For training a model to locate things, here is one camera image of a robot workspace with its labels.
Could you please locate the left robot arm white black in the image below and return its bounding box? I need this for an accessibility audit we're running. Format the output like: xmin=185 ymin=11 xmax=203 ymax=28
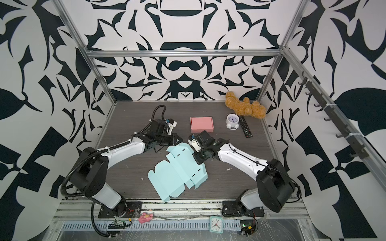
xmin=60 ymin=119 xmax=183 ymax=216

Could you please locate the small circuit board left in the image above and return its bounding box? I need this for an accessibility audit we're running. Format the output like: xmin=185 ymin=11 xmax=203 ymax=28
xmin=108 ymin=219 xmax=132 ymax=229

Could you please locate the pink paper box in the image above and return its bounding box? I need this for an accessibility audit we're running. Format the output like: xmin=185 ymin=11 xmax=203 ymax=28
xmin=190 ymin=117 xmax=214 ymax=134

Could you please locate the white alarm clock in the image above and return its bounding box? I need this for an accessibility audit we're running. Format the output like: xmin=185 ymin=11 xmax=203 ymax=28
xmin=226 ymin=113 xmax=240 ymax=130

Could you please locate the black remote control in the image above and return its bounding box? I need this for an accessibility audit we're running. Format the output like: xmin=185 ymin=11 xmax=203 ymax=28
xmin=239 ymin=115 xmax=253 ymax=138

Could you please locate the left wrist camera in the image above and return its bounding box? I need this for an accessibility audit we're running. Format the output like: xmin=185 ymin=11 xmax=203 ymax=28
xmin=165 ymin=119 xmax=177 ymax=135

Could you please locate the teal square clock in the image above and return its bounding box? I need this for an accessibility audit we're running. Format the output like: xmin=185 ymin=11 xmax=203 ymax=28
xmin=209 ymin=216 xmax=223 ymax=234

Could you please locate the black wall hook rack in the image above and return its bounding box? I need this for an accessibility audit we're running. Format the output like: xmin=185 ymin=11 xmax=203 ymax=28
xmin=301 ymin=72 xmax=373 ymax=160

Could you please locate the brown teddy bear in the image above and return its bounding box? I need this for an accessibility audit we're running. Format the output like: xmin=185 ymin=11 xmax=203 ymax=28
xmin=225 ymin=91 xmax=266 ymax=119

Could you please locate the light blue paper box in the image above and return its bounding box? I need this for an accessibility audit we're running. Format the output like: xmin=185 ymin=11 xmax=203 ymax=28
xmin=148 ymin=143 xmax=208 ymax=202

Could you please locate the small circuit board right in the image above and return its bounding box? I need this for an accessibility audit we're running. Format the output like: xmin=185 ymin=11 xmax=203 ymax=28
xmin=240 ymin=219 xmax=259 ymax=237

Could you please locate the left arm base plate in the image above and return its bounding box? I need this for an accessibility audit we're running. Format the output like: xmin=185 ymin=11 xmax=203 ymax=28
xmin=98 ymin=201 xmax=142 ymax=219

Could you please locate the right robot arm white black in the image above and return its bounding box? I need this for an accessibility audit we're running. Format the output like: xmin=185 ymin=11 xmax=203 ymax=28
xmin=188 ymin=131 xmax=297 ymax=215

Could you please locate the small circuit board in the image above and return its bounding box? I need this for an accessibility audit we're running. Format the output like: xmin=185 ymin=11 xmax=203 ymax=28
xmin=108 ymin=219 xmax=132 ymax=229
xmin=240 ymin=219 xmax=259 ymax=237

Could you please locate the pink small toy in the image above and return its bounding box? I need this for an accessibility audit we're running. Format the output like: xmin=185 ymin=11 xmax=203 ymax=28
xmin=138 ymin=212 xmax=154 ymax=224

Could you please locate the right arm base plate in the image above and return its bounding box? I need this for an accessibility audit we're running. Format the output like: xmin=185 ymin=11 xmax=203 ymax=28
xmin=221 ymin=200 xmax=265 ymax=218

